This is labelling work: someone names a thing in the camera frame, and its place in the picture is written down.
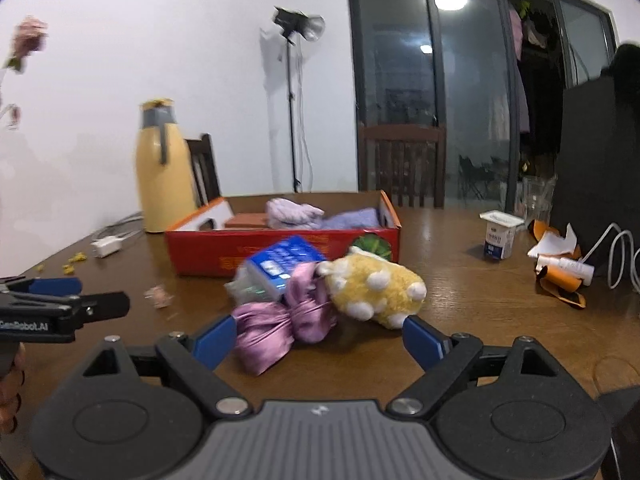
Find black monitor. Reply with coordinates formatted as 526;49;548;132
547;72;640;263

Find dried pink roses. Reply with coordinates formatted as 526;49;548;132
0;17;49;131

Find white charger cable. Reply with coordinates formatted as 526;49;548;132
92;212;146;241

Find white yogurt cup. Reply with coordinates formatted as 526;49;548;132
479;210;525;262

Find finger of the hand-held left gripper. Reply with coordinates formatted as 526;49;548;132
0;291;131;328
0;276;83;297

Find white looped cable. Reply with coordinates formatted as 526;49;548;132
580;222;640;293

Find pink hanging garment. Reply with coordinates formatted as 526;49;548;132
508;7;531;133

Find orange torn wrapper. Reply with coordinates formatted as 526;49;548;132
527;219;596;309

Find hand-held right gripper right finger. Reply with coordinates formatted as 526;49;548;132
387;314;566;418

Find lilac fluffy cloth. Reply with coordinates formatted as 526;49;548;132
265;198;326;231

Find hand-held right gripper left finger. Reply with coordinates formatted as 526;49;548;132
80;315;253;418

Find purple knitted cloth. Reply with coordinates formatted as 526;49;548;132
322;207;381;232

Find scattered yellow petal bits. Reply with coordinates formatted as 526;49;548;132
35;252;87;276

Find purple satin scrunchie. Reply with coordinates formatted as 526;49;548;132
231;262;338;376

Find person's left hand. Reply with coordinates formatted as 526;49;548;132
0;342;27;433

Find dark wooden chair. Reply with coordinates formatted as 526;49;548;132
184;133;223;209
357;122;447;209

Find studio light on stand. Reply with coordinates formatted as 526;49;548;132
272;6;326;193

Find brown layered sponge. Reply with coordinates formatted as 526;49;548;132
223;212;271;231

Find black hat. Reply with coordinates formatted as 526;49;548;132
602;42;640;111

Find clear glass cup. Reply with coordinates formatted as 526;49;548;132
515;174;558;223

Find white charger adapter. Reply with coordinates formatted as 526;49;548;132
91;234;126;259

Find blue tissue packet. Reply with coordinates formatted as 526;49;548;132
245;235;328;303

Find red cardboard box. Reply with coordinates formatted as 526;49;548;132
165;190;402;278

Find yellow spotted plush toy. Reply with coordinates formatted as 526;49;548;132
316;251;427;330

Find sliding glass door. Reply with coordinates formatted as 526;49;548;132
346;0;616;211

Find clear plastic bag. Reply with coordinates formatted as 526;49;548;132
224;265;266;306

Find yellow thermos jug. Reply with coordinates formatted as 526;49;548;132
135;98;198;234

